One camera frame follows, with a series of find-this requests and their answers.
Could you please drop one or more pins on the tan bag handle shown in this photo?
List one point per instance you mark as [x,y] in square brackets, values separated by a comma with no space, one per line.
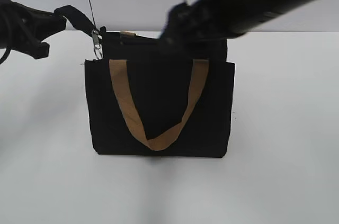
[157,97]
[127,35]

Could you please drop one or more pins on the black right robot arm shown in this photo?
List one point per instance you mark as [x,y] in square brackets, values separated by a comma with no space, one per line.
[244,15]

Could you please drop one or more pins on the tan rear bag handle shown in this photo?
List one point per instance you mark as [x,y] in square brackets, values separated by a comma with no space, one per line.
[127,35]

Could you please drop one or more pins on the tan front bag handle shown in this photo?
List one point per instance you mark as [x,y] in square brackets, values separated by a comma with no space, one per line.
[157,97]

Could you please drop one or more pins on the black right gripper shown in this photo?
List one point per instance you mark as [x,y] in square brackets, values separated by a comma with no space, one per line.
[202,22]

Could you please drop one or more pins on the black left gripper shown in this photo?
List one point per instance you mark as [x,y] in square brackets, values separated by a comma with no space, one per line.
[42,25]

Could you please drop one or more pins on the black canvas tote bag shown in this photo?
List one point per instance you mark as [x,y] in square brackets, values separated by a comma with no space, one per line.
[207,131]

